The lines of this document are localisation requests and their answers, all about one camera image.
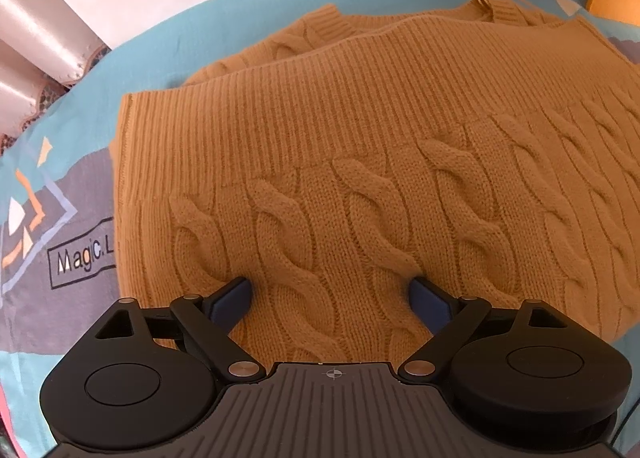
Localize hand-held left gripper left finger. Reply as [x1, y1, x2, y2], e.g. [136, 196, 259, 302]
[92, 277, 267, 382]

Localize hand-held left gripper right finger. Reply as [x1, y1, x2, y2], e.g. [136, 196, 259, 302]
[397, 277, 568, 381]

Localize mustard cable-knit cardigan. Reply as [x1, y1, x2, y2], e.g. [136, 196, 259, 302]
[112, 0, 640, 365]

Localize blue printed bed sheet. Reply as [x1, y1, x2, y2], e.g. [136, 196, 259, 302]
[0, 0, 640, 458]

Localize white satin curtain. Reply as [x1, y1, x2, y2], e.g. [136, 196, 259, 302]
[0, 0, 112, 154]

